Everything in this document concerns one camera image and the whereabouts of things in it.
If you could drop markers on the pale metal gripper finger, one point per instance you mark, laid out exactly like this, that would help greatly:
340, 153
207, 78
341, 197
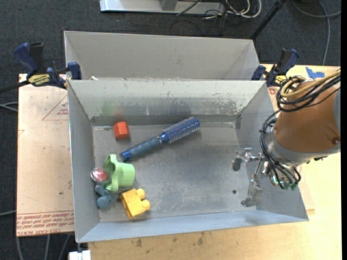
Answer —
254, 192
238, 163

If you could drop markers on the grey metal bin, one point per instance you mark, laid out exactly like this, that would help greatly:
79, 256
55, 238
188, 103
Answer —
184, 172

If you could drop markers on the blue round hairbrush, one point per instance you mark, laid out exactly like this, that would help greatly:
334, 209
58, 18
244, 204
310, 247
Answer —
165, 137

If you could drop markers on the yellow toy building block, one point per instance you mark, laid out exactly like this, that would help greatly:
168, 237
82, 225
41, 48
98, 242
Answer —
134, 202

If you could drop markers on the light green toy cup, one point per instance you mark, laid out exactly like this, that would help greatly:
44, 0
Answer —
122, 173

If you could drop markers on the orange toy block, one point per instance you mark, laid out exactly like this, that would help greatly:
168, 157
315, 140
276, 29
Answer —
121, 131

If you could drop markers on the blue-grey toy figure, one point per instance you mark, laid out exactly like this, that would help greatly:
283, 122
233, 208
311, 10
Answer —
104, 200

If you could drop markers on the pink clear round toy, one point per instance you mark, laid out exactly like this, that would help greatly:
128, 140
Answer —
99, 175

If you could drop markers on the brown cardboard board red print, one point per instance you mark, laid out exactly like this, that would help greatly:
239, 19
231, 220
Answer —
43, 156

